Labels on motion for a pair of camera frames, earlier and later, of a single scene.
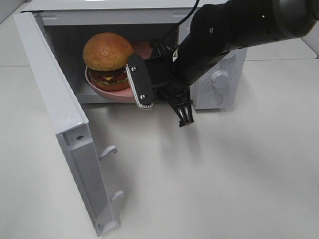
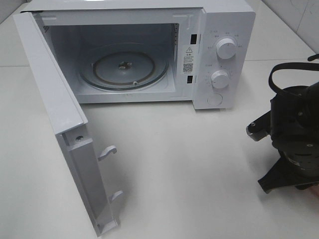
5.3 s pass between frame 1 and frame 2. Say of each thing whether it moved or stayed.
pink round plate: moved
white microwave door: stayed
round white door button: stayed
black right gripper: moved
